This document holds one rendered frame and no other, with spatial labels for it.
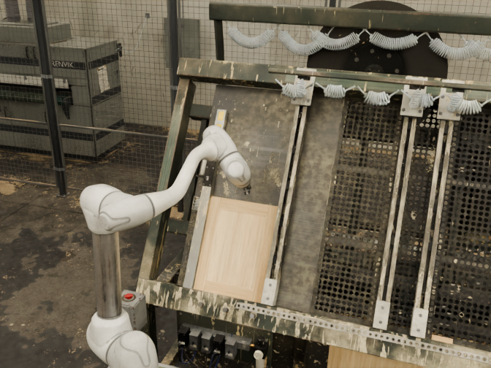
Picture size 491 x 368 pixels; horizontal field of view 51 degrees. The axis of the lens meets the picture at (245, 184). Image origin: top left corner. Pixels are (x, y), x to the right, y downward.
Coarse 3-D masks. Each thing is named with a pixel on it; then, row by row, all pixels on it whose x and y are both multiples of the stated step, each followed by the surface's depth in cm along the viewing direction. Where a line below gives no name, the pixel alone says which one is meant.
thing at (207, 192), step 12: (216, 120) 276; (216, 168) 274; (204, 192) 271; (204, 204) 270; (204, 216) 268; (204, 228) 268; (192, 240) 268; (192, 252) 267; (192, 264) 266; (192, 276) 265; (192, 288) 265
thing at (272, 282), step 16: (304, 80) 247; (304, 96) 258; (304, 112) 261; (304, 128) 261; (288, 160) 259; (288, 176) 259; (288, 192) 260; (288, 208) 255; (288, 224) 257; (272, 240) 254; (272, 256) 253; (272, 272) 255; (272, 288) 250; (272, 304) 249
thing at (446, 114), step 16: (448, 80) 242; (448, 112) 240; (448, 128) 242; (448, 144) 241; (448, 160) 239; (432, 176) 244; (432, 192) 239; (432, 208) 238; (432, 224) 240; (432, 240) 239; (432, 256) 234; (432, 272) 233; (416, 288) 235; (416, 304) 233; (416, 320) 231; (416, 336) 230
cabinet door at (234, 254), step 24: (216, 216) 269; (240, 216) 266; (264, 216) 263; (216, 240) 267; (240, 240) 264; (264, 240) 260; (216, 264) 265; (240, 264) 262; (264, 264) 258; (216, 288) 263; (240, 288) 259
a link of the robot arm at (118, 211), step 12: (120, 192) 193; (108, 204) 186; (120, 204) 184; (132, 204) 186; (144, 204) 188; (108, 216) 182; (120, 216) 182; (132, 216) 185; (144, 216) 188; (108, 228) 183; (120, 228) 184
